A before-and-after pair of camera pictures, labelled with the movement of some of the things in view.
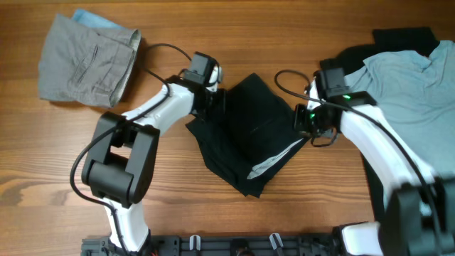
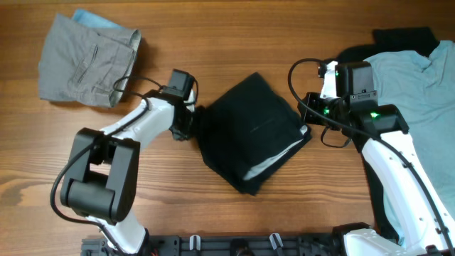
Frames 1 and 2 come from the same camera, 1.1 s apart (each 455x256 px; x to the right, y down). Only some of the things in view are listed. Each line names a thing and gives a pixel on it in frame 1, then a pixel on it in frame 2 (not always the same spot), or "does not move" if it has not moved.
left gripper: x=220 y=107 to x=180 y=134
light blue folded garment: x=84 y=16 does not move
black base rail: x=222 y=245 does not move
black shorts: x=250 y=134 does not move
